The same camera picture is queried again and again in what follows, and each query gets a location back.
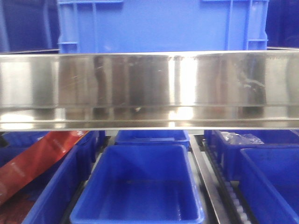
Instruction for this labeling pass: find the large blue crate upper shelf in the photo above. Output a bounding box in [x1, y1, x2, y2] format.
[57, 0, 269, 53]

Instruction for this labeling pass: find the blue bin centre rear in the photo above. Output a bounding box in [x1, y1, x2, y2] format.
[115, 130, 190, 148]

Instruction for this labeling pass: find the blue bin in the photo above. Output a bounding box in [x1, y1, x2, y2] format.
[239, 148, 299, 224]
[0, 131, 105, 224]
[70, 145, 205, 224]
[115, 130, 190, 148]
[204, 129, 299, 182]

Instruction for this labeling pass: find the blue bin centre front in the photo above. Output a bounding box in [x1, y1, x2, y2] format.
[70, 145, 205, 224]

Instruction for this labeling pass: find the clear plastic bag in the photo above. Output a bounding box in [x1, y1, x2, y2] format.
[221, 131, 264, 145]

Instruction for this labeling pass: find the blue bin right rear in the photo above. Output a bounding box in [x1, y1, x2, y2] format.
[204, 129, 299, 182]

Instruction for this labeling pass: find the blue bin left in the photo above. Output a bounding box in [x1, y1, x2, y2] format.
[0, 131, 105, 224]

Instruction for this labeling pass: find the white roller track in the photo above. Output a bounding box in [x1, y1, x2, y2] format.
[202, 139, 255, 224]

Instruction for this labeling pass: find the blue bin right front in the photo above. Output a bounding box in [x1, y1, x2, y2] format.
[239, 148, 299, 224]

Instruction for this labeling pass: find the red packaging bag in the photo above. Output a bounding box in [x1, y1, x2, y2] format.
[0, 131, 89, 205]

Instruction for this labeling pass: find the dark blue crate upper left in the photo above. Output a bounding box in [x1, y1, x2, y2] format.
[0, 0, 60, 53]

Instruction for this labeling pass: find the stainless steel shelf rail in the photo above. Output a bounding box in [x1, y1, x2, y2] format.
[0, 49, 299, 131]

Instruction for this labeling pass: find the steel divider rail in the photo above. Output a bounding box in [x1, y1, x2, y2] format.
[190, 135, 230, 224]

